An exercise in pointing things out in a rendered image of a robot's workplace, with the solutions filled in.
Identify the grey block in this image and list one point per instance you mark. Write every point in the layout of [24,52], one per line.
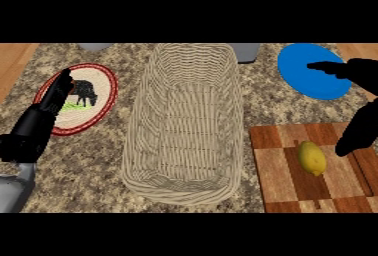
[245,51]
[93,46]

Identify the long oval wicker basket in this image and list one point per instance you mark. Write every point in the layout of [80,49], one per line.
[183,126]

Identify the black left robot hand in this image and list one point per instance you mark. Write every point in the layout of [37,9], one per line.
[31,128]

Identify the oval placemat with black animal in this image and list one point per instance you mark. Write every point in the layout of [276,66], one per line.
[90,100]

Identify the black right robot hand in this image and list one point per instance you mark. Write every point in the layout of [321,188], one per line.
[359,133]

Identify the blue round plate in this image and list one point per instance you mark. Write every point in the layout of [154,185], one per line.
[310,78]

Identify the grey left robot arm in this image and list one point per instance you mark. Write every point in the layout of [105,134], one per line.
[14,188]

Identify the wooden checkered cutting board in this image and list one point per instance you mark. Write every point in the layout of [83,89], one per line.
[307,173]

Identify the yellow lemon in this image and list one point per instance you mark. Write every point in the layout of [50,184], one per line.
[312,158]

